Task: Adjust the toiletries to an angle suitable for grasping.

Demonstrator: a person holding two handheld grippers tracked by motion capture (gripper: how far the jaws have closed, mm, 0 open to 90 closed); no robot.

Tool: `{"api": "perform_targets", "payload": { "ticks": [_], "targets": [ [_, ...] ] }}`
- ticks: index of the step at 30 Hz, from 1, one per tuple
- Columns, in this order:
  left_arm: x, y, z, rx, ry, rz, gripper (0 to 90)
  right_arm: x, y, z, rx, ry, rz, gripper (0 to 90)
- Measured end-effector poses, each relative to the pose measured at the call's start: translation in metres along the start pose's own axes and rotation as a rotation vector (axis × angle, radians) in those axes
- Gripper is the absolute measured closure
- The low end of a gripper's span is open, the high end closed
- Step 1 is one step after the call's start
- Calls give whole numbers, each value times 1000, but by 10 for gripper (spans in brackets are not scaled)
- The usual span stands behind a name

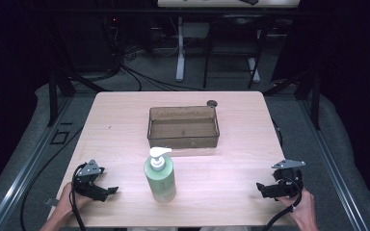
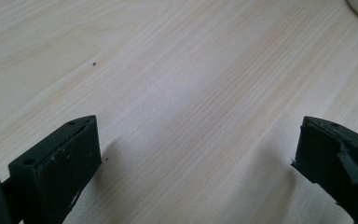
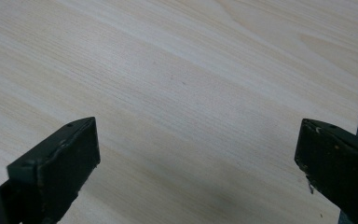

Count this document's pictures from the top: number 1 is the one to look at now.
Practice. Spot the brown transparent plastic box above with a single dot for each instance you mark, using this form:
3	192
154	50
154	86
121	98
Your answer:
183	130

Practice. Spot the round dark table grommet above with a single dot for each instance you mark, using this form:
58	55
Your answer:
212	103

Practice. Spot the person's left hand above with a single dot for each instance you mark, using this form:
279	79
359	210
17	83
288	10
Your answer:
65	202

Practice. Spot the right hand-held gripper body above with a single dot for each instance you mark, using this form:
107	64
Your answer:
285	184

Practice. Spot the green pump bottle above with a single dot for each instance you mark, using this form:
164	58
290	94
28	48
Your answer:
160	179

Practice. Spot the black metal stand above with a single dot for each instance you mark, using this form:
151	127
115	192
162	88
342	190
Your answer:
53	96
315	96

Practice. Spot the aluminium floor rail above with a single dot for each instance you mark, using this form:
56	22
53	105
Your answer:
334	173
22	179

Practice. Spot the person's right hand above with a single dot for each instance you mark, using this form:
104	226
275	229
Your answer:
302	208

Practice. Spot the small grey metal bracket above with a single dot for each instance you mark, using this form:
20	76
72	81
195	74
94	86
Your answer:
51	202

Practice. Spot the desk with white legs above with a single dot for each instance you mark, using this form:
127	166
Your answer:
180	48

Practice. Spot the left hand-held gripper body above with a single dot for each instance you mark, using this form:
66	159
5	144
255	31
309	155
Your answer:
91	190

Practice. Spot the black chair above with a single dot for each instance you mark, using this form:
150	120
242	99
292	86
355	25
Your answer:
231	41

